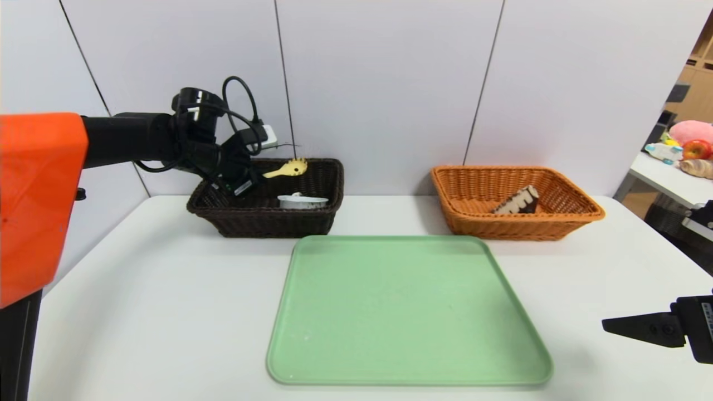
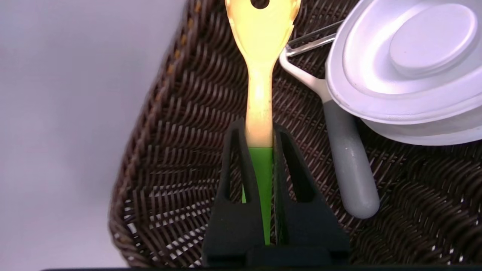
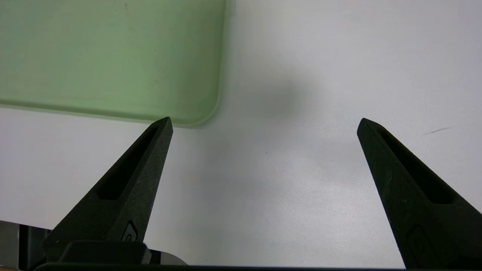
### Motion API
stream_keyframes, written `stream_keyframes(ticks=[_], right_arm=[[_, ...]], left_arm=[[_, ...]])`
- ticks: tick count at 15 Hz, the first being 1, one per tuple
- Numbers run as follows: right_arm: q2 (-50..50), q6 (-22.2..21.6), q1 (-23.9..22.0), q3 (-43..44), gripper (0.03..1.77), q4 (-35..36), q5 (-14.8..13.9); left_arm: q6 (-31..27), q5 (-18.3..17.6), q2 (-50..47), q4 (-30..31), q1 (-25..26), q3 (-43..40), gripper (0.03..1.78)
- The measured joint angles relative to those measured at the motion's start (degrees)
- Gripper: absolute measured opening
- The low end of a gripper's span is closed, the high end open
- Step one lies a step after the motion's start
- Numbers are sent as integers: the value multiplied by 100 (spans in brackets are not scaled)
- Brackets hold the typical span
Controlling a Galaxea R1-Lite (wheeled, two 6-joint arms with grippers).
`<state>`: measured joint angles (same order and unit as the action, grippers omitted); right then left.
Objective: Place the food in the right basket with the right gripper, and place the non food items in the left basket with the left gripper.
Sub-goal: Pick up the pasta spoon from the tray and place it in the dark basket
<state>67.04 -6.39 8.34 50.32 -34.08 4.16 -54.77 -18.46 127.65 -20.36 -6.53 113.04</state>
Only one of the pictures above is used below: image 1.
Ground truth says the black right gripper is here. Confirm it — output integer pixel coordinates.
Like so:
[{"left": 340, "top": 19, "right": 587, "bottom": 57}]
[{"left": 601, "top": 295, "right": 713, "bottom": 365}]

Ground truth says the pink plush toy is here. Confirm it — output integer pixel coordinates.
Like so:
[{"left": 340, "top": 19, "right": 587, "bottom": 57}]
[{"left": 668, "top": 120, "right": 713, "bottom": 145}]

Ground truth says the white unicorn toy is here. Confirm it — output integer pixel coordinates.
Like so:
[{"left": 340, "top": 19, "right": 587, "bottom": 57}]
[{"left": 645, "top": 142, "right": 683, "bottom": 165}]

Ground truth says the wooden shelf cabinet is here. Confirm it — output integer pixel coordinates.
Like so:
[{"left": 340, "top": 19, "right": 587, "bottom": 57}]
[{"left": 661, "top": 11, "right": 713, "bottom": 124}]

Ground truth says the red apple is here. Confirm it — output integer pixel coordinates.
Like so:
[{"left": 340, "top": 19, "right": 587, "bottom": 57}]
[{"left": 682, "top": 139, "right": 713, "bottom": 160}]

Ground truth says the orange wicker basket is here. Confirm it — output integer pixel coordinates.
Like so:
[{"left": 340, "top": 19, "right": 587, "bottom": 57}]
[{"left": 430, "top": 165, "right": 606, "bottom": 241}]

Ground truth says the chocolate blueberry cake slice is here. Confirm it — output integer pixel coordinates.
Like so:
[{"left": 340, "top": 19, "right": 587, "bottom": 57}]
[{"left": 492, "top": 185, "right": 540, "bottom": 215}]

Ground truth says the brown bread loaf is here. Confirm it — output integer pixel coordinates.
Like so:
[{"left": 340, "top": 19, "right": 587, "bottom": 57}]
[{"left": 680, "top": 159, "right": 713, "bottom": 179}]

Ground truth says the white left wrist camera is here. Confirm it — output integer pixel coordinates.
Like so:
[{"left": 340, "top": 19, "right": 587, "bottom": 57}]
[{"left": 253, "top": 124, "right": 279, "bottom": 150}]

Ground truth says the dark brown wicker basket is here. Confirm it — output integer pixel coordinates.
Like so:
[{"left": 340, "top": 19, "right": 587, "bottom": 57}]
[{"left": 186, "top": 158, "right": 345, "bottom": 239}]

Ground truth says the yellow pasta spoon green handle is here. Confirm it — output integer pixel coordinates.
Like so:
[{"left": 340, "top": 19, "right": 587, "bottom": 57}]
[{"left": 262, "top": 158, "right": 309, "bottom": 180}]

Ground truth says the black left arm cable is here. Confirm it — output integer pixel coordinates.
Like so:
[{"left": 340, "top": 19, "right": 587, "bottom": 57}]
[{"left": 134, "top": 76, "right": 263, "bottom": 173}]

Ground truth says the light green plastic tray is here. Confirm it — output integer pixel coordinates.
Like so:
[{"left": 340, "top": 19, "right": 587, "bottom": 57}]
[{"left": 266, "top": 234, "right": 554, "bottom": 386}]

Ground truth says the white side table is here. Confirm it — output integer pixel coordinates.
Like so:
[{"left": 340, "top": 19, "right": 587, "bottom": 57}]
[{"left": 613, "top": 151, "right": 713, "bottom": 215}]

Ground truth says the black office chair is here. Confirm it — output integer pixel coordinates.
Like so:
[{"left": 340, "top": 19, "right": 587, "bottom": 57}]
[{"left": 646, "top": 82, "right": 690, "bottom": 145}]

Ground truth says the dark grey woven bin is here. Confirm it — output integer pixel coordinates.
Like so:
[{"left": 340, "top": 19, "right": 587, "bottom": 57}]
[{"left": 645, "top": 195, "right": 713, "bottom": 275}]

